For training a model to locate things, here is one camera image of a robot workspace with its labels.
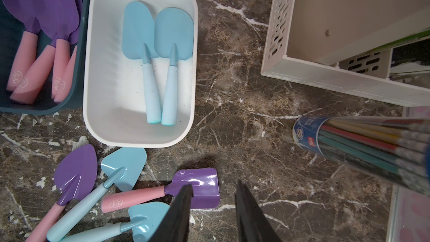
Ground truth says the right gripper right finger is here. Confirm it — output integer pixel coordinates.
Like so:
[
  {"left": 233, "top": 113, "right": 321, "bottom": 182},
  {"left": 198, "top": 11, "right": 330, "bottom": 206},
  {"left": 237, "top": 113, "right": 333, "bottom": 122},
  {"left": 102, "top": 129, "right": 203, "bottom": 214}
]
[{"left": 235, "top": 180, "right": 281, "bottom": 242}]

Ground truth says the purple square shovel middle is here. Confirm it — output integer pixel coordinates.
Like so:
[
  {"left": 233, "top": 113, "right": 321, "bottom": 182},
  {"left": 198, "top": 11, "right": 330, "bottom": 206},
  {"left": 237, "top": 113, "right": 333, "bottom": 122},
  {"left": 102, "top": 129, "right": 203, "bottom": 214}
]
[{"left": 101, "top": 168, "right": 220, "bottom": 213}]

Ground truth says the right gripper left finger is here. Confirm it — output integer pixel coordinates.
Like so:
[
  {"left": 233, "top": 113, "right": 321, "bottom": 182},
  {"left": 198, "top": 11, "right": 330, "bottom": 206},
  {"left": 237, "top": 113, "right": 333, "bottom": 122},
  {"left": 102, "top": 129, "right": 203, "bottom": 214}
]
[{"left": 150, "top": 184, "right": 193, "bottom": 242}]

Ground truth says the blue pointed shovel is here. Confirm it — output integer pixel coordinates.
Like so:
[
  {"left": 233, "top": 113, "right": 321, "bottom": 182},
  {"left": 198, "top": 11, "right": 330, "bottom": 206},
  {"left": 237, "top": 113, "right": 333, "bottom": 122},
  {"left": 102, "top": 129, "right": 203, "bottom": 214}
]
[
  {"left": 122, "top": 1, "right": 162, "bottom": 124},
  {"left": 47, "top": 147, "right": 147, "bottom": 242}
]

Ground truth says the purple square shovel pink handle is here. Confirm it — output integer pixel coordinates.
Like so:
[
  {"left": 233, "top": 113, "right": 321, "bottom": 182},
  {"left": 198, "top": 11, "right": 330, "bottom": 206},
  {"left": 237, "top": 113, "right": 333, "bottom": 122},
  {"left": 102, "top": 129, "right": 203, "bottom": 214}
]
[{"left": 1, "top": 0, "right": 41, "bottom": 93}]

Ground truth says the white desk file organizer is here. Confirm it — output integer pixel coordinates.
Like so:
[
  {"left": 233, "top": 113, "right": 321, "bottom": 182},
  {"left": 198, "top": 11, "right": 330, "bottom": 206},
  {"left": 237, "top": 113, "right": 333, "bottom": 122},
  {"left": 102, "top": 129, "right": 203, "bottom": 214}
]
[{"left": 261, "top": 0, "right": 430, "bottom": 107}]

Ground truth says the blue lid pencil tube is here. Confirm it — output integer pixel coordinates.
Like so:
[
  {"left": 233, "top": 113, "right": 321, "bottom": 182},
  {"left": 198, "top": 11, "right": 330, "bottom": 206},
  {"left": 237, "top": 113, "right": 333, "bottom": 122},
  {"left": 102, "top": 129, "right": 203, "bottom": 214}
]
[{"left": 292, "top": 116, "right": 430, "bottom": 196}]

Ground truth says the purple pointed shovel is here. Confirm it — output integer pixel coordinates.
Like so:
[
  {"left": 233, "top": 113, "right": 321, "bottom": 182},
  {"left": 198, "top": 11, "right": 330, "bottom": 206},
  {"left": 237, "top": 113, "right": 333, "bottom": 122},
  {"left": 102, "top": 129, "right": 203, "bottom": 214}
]
[
  {"left": 54, "top": 0, "right": 83, "bottom": 104},
  {"left": 26, "top": 144, "right": 97, "bottom": 242}
]

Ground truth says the dark teal storage box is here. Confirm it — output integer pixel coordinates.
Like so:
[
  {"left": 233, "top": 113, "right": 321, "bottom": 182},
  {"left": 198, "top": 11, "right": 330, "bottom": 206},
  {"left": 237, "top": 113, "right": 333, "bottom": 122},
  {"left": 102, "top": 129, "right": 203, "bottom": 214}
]
[{"left": 1, "top": 0, "right": 90, "bottom": 115}]

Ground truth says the blue round shovel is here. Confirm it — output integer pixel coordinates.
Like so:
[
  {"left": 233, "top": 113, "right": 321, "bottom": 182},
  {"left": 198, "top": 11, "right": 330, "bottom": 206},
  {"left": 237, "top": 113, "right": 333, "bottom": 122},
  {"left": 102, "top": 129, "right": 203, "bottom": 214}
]
[{"left": 62, "top": 202, "right": 170, "bottom": 242}]

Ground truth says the white storage box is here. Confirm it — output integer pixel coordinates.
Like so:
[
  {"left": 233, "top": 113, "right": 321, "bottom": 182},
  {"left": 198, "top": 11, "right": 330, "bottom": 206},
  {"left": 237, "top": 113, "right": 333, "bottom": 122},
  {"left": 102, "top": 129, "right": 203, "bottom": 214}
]
[{"left": 83, "top": 0, "right": 198, "bottom": 148}]

